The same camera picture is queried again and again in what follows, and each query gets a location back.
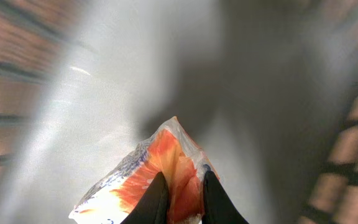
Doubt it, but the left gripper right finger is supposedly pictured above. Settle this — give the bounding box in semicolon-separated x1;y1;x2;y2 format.
202;170;249;224

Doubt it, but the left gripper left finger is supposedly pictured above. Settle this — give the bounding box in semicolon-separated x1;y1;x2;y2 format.
121;172;169;224

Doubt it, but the orange small box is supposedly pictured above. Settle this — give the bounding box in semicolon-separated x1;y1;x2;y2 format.
68;117;214;223

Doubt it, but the grey plastic mesh basket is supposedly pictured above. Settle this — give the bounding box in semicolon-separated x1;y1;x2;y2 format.
0;1;358;223

